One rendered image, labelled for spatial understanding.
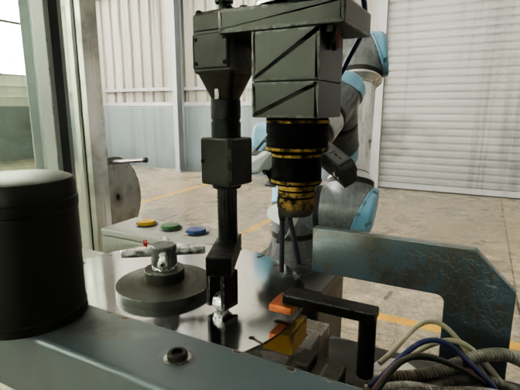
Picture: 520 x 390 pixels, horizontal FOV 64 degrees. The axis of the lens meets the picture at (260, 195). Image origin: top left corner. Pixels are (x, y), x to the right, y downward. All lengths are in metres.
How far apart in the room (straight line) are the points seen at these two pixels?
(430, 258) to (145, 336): 0.40
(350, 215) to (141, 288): 0.62
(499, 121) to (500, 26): 1.15
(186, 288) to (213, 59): 0.25
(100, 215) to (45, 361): 0.80
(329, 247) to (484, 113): 5.72
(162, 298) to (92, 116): 0.60
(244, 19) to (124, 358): 0.28
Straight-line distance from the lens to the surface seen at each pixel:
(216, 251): 0.43
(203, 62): 0.45
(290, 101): 0.36
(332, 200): 1.02
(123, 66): 9.09
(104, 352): 0.22
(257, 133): 0.89
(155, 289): 0.49
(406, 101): 6.32
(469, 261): 0.55
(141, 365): 0.21
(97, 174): 1.01
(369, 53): 1.15
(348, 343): 0.81
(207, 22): 0.45
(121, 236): 0.95
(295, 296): 0.42
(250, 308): 0.46
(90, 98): 1.00
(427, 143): 6.30
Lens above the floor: 1.16
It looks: 12 degrees down
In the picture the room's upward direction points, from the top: straight up
